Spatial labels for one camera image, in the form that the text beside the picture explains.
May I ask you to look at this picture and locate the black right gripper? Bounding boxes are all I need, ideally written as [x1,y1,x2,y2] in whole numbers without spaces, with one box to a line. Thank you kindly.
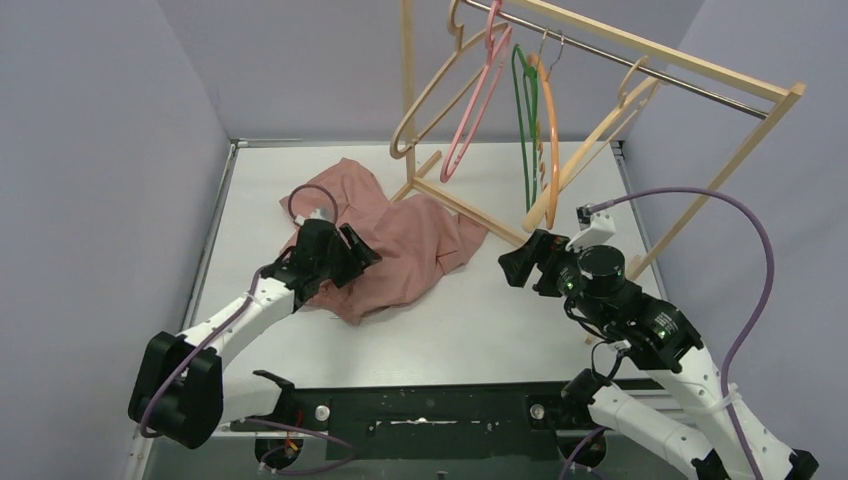
[497,228,609,327]

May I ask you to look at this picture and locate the pink shorts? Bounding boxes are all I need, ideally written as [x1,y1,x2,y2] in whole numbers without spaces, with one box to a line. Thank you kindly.
[279,158,488,325]

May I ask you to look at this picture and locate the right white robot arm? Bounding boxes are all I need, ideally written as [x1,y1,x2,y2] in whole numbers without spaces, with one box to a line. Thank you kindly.
[498,230,819,479]

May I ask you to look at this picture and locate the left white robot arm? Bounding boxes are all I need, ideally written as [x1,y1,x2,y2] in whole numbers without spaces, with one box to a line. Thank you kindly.
[128,219,382,449]

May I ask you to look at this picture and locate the green plastic hanger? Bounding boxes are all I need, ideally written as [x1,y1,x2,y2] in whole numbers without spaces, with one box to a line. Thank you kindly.
[510,44,540,210]

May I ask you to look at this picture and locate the beige wooden hanger right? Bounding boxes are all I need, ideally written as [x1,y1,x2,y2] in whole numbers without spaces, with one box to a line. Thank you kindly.
[521,54,661,233]

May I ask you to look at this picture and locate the beige wooden hanger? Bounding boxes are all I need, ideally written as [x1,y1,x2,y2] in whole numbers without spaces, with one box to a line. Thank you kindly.
[521,54,661,233]
[389,1,486,174]

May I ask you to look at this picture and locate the orange plastic hanger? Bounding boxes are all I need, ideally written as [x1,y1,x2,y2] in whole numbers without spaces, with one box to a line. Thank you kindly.
[531,27,560,229]

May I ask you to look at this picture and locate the pink plastic hanger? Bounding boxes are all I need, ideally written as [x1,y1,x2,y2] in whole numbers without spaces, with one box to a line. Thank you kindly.
[440,0,513,183]

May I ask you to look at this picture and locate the beige wooden hanger left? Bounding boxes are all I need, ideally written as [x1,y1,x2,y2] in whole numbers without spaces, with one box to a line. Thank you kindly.
[389,1,486,174]

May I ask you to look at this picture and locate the wooden clothes rack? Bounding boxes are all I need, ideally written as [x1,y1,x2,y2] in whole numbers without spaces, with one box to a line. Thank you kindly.
[389,1,805,246]

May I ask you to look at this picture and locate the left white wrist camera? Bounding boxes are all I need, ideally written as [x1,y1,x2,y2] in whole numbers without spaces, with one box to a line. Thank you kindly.
[293,207,337,227]

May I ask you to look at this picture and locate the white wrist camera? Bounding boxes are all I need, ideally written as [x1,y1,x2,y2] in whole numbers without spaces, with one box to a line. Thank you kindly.
[293,207,337,227]
[566,204,616,252]

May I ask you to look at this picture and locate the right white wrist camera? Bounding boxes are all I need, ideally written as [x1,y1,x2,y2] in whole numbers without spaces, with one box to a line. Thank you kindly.
[566,204,616,252]

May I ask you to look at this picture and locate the black metal base frame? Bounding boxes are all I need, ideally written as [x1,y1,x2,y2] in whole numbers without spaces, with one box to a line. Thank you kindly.
[228,380,670,463]

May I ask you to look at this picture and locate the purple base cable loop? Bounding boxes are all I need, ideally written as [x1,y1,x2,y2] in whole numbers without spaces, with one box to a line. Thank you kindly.
[242,410,359,478]

